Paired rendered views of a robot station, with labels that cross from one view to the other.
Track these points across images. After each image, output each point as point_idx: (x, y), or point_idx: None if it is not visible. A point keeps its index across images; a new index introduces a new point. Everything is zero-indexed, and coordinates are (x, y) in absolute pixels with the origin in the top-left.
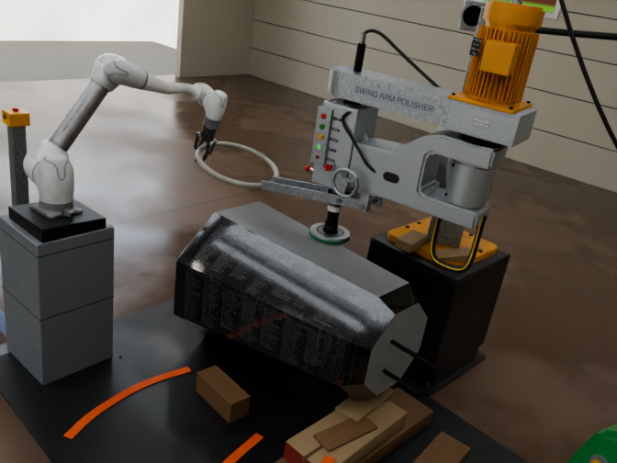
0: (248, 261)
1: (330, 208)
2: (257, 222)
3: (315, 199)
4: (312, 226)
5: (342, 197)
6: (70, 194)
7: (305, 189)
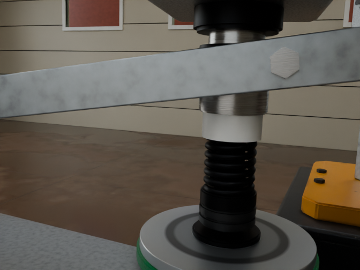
0: None
1: (230, 128)
2: None
3: (148, 99)
4: (145, 233)
5: (309, 40)
6: None
7: (88, 66)
